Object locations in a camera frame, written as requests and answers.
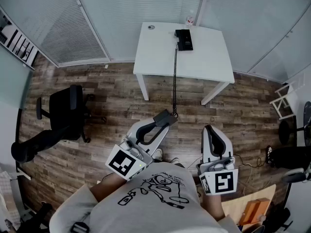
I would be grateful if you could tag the light wooden board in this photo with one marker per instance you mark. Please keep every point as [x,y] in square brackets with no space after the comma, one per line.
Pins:
[233,206]

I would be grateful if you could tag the white wall shelf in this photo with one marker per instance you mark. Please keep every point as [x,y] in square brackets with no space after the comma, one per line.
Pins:
[19,45]

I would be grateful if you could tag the person's right forearm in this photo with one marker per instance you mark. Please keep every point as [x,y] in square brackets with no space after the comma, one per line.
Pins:
[212,206]

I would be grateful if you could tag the clear plastic bottle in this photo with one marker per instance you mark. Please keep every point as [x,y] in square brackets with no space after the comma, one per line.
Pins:
[189,21]

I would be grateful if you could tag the round black side table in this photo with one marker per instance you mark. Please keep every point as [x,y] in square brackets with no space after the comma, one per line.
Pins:
[286,132]

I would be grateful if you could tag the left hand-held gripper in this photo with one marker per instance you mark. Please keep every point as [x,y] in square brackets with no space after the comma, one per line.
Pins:
[121,162]

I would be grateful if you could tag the black office chair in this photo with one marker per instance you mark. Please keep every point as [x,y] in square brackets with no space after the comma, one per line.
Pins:
[63,110]

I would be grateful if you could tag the black desk telephone base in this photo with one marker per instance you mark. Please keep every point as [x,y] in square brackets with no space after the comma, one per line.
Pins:
[184,40]

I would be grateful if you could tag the black telephone handset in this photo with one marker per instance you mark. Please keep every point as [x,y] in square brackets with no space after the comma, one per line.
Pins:
[165,118]

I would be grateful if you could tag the person's white shoe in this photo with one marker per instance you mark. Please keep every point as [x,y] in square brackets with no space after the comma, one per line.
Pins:
[158,153]

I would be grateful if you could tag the silver chair base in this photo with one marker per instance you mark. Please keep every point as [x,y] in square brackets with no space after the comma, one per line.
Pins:
[295,175]

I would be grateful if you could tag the person's left forearm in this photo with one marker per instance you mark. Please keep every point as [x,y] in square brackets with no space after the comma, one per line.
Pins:
[109,187]

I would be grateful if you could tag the white folding rack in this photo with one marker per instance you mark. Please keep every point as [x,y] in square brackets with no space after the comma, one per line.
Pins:
[284,101]

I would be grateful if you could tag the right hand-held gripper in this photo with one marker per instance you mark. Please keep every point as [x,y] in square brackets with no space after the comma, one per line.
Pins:
[222,181]

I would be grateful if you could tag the orange box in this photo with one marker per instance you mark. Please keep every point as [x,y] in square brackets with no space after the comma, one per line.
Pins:
[255,210]

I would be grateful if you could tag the person's white printed shirt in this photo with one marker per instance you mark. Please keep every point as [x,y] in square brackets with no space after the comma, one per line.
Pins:
[150,203]

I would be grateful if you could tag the white table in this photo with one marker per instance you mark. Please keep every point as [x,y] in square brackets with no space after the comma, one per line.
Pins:
[158,54]

